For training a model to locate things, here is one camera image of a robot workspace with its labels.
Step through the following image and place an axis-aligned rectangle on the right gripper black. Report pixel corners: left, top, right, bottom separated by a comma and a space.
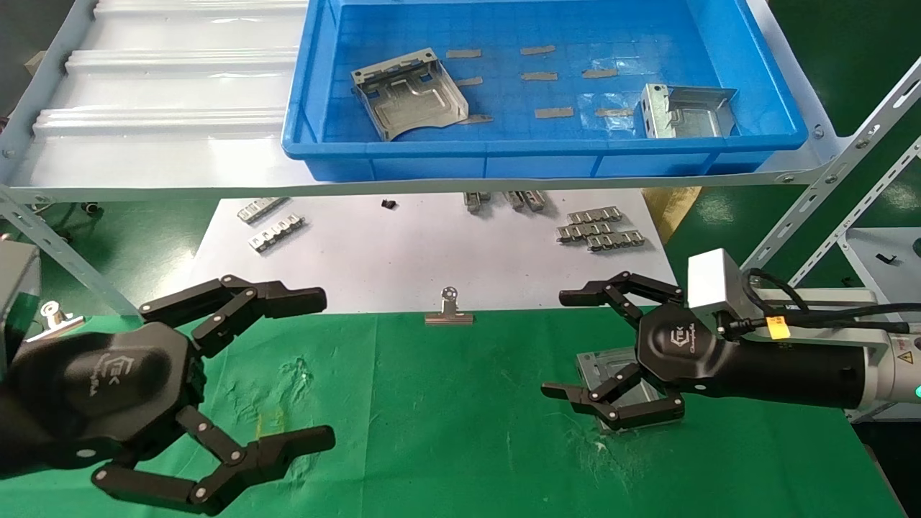
541, 272, 727, 431

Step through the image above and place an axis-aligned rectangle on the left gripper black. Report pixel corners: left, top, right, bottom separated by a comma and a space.
0, 275, 336, 516

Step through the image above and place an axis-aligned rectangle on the stamped sheet metal bracket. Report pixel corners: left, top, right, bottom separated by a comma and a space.
352, 48, 469, 142
640, 83, 739, 140
576, 347, 681, 434

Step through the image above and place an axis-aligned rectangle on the silver binder clip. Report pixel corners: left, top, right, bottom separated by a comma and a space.
425, 286, 476, 326
27, 300, 86, 343

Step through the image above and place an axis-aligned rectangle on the large blue plastic bin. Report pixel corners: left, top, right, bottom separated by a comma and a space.
281, 0, 809, 182

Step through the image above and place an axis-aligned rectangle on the white low rack shelf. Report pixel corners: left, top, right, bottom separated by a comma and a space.
838, 227, 921, 304

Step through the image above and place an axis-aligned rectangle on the grey white rack shelf board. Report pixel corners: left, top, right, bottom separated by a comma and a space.
0, 0, 846, 204

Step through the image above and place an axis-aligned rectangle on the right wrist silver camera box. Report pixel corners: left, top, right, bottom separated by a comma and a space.
687, 248, 753, 324

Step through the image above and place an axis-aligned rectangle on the black camera cable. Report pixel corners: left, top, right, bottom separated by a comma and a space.
720, 268, 921, 339

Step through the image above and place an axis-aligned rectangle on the perforated grey rack post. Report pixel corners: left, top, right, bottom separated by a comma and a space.
741, 56, 921, 273
790, 137, 921, 287
0, 186, 142, 318

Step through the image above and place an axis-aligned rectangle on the left wrist grey camera box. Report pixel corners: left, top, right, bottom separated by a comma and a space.
0, 241, 42, 375

